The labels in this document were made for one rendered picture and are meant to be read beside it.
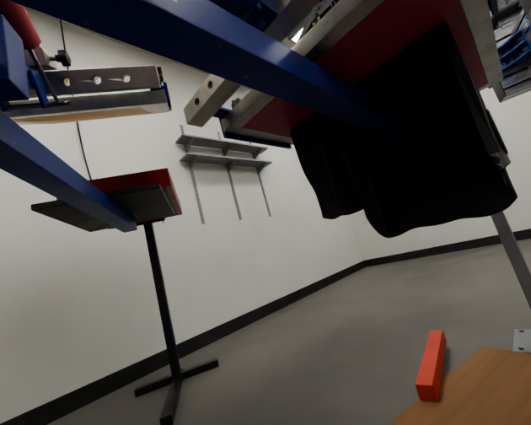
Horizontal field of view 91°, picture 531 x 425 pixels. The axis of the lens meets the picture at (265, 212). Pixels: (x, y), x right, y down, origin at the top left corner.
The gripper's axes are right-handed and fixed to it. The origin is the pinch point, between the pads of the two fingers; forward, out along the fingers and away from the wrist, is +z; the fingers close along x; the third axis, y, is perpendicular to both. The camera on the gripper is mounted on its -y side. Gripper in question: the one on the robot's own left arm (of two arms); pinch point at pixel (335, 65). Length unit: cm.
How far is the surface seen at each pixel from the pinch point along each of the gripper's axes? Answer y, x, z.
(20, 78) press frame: -25, -60, 5
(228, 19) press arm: 3.1, -39.9, 10.7
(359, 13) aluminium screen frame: 12.7, -16.0, 5.7
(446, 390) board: -14, 34, 99
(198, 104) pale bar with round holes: -26.7, -26.0, 0.5
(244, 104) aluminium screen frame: -18.3, -17.9, 3.8
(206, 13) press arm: 3.1, -43.9, 12.0
